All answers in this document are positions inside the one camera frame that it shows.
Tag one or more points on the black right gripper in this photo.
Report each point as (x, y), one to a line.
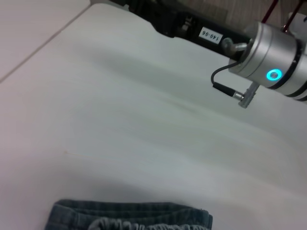
(187, 33)

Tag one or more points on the blue denim shorts with cartoon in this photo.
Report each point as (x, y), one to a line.
(120, 215)

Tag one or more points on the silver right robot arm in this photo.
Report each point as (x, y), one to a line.
(268, 55)

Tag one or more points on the white glossy robot cover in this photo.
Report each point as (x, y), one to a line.
(299, 24)

